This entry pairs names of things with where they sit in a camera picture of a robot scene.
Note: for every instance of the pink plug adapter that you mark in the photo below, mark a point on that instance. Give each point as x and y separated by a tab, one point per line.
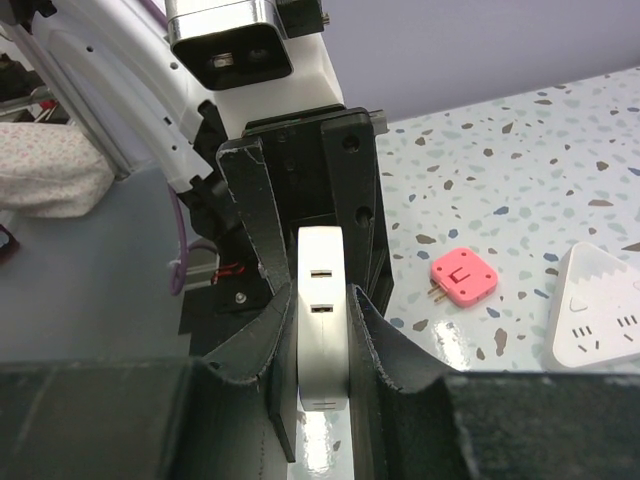
462	277

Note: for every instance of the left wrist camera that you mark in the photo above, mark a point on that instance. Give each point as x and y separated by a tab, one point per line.
262	58

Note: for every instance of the white triangular power strip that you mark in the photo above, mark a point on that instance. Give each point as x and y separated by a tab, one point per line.
594	315

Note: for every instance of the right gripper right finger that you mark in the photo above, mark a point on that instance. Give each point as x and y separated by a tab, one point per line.
414	417

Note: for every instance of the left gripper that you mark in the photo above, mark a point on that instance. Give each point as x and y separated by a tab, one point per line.
313	168

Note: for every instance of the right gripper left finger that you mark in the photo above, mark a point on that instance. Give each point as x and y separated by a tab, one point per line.
228	415

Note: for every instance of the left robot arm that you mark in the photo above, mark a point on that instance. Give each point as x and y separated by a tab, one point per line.
110	64

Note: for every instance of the white plug adapter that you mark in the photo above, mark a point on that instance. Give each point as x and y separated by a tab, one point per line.
322	320

